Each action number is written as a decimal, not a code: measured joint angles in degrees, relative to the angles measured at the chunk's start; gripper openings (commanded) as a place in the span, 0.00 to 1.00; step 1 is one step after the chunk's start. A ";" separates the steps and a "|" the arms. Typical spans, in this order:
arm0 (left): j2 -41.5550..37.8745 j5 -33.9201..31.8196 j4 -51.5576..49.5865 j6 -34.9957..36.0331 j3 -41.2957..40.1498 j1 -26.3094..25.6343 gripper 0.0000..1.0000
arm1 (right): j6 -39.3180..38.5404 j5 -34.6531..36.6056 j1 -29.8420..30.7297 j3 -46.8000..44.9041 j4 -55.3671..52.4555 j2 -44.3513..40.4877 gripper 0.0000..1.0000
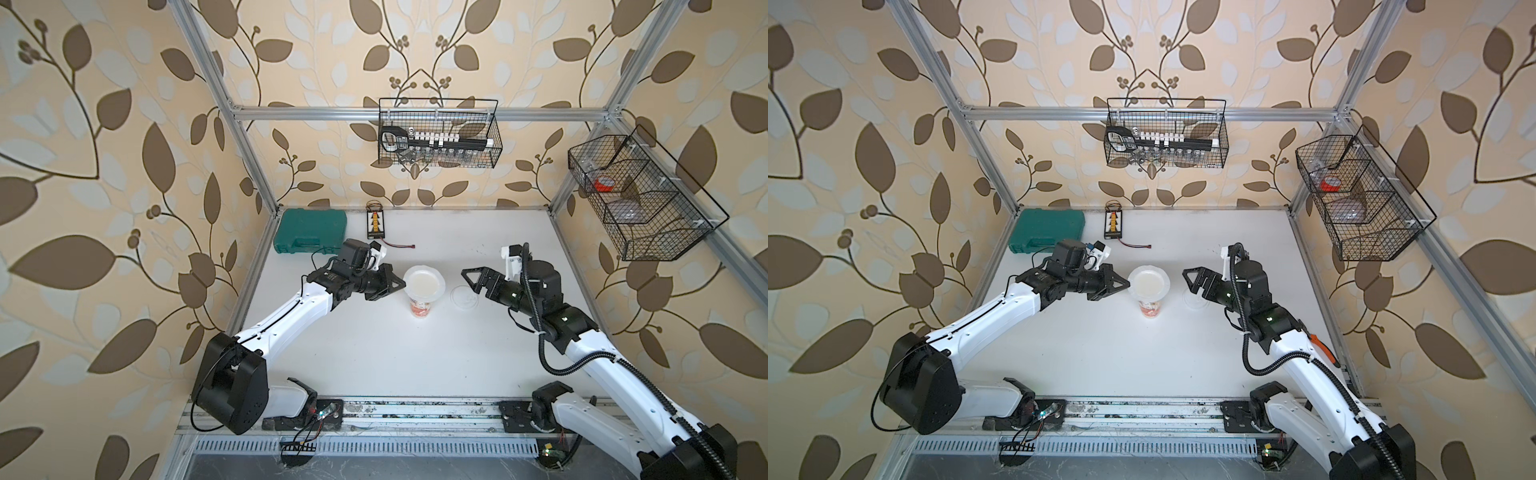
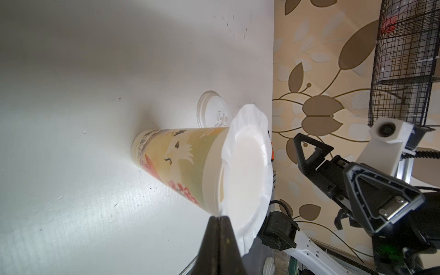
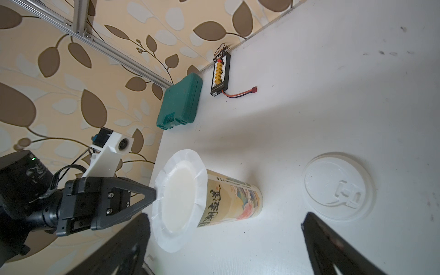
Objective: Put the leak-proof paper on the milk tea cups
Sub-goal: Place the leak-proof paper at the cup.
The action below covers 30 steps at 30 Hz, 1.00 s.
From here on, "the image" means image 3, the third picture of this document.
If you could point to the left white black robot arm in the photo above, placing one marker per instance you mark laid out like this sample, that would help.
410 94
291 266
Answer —
31 201

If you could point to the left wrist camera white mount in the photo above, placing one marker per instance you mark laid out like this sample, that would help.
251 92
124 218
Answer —
111 146

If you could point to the green plastic tool case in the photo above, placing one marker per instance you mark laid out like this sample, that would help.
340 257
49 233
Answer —
180 103

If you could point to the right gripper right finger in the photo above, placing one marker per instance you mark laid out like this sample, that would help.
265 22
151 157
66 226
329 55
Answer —
330 254

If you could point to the printed paper milk tea cup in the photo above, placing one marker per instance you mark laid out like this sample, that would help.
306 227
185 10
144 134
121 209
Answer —
229 200

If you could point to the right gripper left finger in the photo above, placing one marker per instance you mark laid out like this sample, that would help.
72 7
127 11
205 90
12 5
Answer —
123 254

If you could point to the aluminium frame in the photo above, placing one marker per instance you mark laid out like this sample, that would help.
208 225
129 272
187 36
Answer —
77 29

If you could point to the round translucent leak-proof paper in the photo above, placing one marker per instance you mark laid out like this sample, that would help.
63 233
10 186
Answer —
181 200

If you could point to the white plastic cup lid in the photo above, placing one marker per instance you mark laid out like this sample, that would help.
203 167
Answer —
338 188

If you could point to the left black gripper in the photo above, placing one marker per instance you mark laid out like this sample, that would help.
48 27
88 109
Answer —
98 203

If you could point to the black yellow charging board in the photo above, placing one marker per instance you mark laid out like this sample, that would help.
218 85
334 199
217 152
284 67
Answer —
220 82

